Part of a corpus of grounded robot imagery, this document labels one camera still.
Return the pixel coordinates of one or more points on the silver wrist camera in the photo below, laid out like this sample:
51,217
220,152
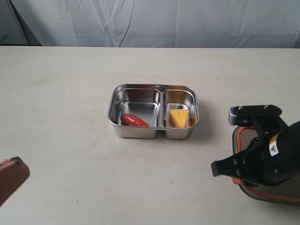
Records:
243,115

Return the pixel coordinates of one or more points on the yellow cheese wedge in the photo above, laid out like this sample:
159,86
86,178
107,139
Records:
179,118

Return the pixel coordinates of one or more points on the stainless steel lunch box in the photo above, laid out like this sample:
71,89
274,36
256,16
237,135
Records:
152,103

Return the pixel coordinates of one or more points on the red sausage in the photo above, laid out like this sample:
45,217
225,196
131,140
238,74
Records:
132,120

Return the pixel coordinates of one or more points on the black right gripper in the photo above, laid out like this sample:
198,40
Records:
271,158

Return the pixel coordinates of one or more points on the white backdrop curtain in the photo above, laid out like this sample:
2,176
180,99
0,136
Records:
151,23

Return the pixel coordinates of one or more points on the dark transparent lunch box lid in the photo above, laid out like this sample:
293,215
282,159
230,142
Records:
286,193

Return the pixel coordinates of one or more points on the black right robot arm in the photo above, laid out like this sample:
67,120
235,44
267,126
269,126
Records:
270,159

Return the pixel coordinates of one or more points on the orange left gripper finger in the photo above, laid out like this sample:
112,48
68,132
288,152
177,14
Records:
13,173

